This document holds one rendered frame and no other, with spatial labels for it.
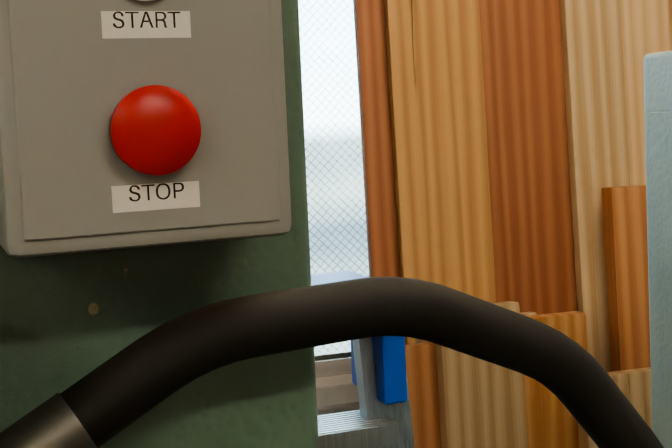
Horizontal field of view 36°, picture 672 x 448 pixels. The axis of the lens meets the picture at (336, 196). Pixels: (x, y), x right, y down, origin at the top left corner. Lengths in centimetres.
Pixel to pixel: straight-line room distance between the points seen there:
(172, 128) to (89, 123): 3
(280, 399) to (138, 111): 16
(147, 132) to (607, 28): 172
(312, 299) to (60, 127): 12
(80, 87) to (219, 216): 6
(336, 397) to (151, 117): 167
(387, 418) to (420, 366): 45
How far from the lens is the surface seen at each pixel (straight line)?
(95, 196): 35
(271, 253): 43
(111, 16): 35
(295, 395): 45
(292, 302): 39
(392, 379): 128
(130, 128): 34
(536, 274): 196
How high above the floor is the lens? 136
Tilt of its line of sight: 4 degrees down
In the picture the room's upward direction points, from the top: 3 degrees counter-clockwise
